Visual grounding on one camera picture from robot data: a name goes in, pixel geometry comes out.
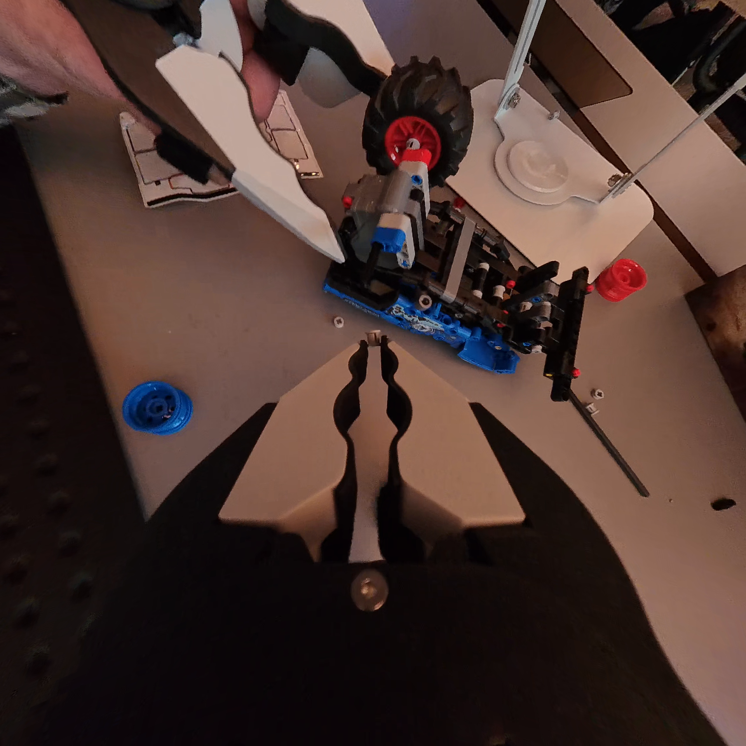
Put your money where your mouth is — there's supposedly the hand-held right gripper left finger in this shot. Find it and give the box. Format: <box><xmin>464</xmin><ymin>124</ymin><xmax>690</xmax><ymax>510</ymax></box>
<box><xmin>218</xmin><ymin>343</ymin><xmax>360</xmax><ymax>563</ymax></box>

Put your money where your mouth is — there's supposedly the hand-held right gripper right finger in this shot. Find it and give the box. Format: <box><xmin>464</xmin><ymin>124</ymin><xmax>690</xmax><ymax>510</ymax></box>
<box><xmin>378</xmin><ymin>342</ymin><xmax>526</xmax><ymax>563</ymax></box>

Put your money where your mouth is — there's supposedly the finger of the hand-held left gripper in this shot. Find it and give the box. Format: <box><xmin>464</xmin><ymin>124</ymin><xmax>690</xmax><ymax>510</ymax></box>
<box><xmin>155</xmin><ymin>45</ymin><xmax>347</xmax><ymax>263</ymax></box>
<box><xmin>249</xmin><ymin>0</ymin><xmax>398</xmax><ymax>110</ymax></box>

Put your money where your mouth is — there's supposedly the black toy wheel red rim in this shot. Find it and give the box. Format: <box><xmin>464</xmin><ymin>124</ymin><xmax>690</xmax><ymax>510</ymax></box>
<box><xmin>361</xmin><ymin>56</ymin><xmax>474</xmax><ymax>187</ymax></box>

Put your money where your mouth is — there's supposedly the toy brick monster truck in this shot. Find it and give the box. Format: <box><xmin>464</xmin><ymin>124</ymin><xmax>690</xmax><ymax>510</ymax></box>
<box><xmin>323</xmin><ymin>148</ymin><xmax>591</xmax><ymax>403</ymax></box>

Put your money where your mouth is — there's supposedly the person's left forearm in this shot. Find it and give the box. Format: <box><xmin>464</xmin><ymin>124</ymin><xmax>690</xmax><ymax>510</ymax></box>
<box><xmin>0</xmin><ymin>76</ymin><xmax>68</xmax><ymax>126</ymax></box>

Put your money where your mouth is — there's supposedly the grey desk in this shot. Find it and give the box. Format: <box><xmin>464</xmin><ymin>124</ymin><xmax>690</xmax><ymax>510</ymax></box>
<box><xmin>17</xmin><ymin>0</ymin><xmax>746</xmax><ymax>746</ymax></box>

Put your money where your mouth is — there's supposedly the person's left hand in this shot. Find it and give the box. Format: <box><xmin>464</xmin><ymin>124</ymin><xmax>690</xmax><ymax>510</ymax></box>
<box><xmin>0</xmin><ymin>0</ymin><xmax>282</xmax><ymax>135</ymax></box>

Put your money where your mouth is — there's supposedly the white sticker sheet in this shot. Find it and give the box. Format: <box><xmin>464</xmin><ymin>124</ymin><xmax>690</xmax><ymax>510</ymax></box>
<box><xmin>119</xmin><ymin>90</ymin><xmax>324</xmax><ymax>209</ymax></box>

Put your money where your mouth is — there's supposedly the blue toy wheel rim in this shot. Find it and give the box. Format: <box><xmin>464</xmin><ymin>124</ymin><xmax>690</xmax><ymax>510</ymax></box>
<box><xmin>122</xmin><ymin>380</ymin><xmax>193</xmax><ymax>436</ymax></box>

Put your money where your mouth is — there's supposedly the long black axle rod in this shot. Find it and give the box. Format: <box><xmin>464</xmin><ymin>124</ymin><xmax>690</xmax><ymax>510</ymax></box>
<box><xmin>568</xmin><ymin>390</ymin><xmax>650</xmax><ymax>498</ymax></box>

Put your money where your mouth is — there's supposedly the white base metal stand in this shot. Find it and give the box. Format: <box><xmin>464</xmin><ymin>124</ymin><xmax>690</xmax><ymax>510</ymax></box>
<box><xmin>446</xmin><ymin>0</ymin><xmax>746</xmax><ymax>282</ymax></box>

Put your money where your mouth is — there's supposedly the printed toy truck box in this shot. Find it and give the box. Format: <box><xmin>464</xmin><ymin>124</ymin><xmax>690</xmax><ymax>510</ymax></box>
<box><xmin>685</xmin><ymin>265</ymin><xmax>746</xmax><ymax>420</ymax></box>

